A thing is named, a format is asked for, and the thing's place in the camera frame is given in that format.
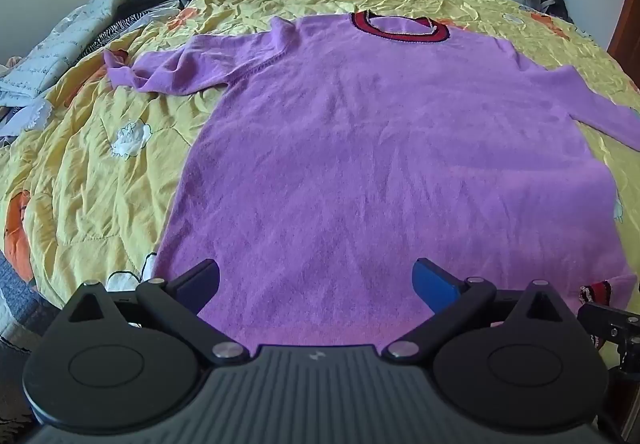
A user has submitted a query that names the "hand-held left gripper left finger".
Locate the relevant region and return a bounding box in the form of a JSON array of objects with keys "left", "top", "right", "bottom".
[{"left": 64, "top": 259, "right": 247, "bottom": 366}]

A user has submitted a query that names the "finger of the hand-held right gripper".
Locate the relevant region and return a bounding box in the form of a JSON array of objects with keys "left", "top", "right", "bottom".
[{"left": 580, "top": 302, "right": 640, "bottom": 343}]

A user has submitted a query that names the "brown wooden door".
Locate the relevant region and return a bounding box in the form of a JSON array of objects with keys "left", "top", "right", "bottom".
[{"left": 607, "top": 0, "right": 640, "bottom": 92}]

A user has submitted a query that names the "purple sweater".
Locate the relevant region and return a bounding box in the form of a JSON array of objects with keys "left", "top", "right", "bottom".
[{"left": 102, "top": 10, "right": 640, "bottom": 350}]

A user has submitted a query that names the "yellow printed quilt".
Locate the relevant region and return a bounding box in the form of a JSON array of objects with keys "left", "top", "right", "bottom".
[{"left": 0, "top": 0, "right": 640, "bottom": 375}]

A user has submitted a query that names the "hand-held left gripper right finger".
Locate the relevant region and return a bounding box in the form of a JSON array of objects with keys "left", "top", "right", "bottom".
[{"left": 382, "top": 258, "right": 578, "bottom": 365}]

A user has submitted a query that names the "white grey printed blanket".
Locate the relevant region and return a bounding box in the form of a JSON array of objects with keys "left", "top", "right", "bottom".
[{"left": 0, "top": 0, "right": 183, "bottom": 137}]

